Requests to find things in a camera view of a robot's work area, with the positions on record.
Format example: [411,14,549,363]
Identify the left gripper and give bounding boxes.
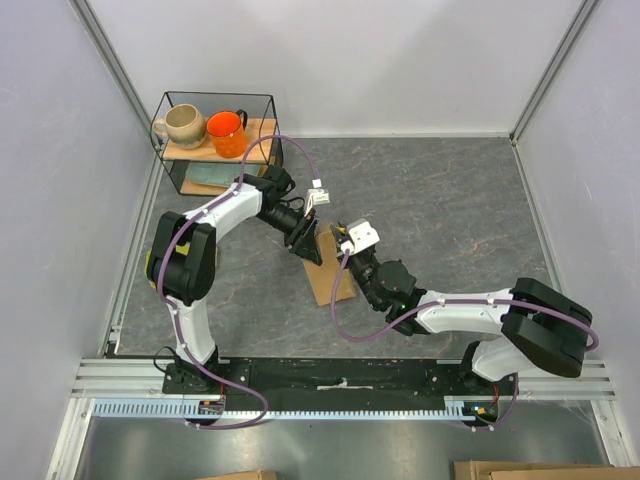
[256,204,322,267]

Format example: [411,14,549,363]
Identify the brown cardboard express box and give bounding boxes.
[303,224,340,306]

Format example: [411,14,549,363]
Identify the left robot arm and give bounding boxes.
[145,166,329,393]

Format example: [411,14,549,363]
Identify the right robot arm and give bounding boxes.
[331,219,599,394]

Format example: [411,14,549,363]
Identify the light green tray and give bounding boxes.
[185,162,241,187]

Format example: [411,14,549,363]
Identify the yellow-green dotted plate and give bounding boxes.
[142,242,221,289]

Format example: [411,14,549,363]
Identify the orange mug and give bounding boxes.
[206,109,248,159]

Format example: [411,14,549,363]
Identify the beige ceramic mug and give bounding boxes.
[151,104,207,150]

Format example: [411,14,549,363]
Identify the cardboard piece bottom centre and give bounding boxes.
[197,470,278,480]

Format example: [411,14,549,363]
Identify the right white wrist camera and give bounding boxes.
[340,219,380,256]

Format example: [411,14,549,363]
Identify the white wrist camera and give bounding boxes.
[340,219,380,256]
[304,188,330,215]

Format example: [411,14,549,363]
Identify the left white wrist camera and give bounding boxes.
[304,188,330,215]

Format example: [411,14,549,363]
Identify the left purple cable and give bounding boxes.
[156,134,324,432]

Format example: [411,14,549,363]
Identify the purple cable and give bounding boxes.
[330,249,600,431]
[156,134,324,432]

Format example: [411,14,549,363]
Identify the black wire wooden shelf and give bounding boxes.
[149,91,283,196]

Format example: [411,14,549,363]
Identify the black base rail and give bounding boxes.
[162,355,521,414]

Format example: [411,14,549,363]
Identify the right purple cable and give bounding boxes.
[330,249,600,431]

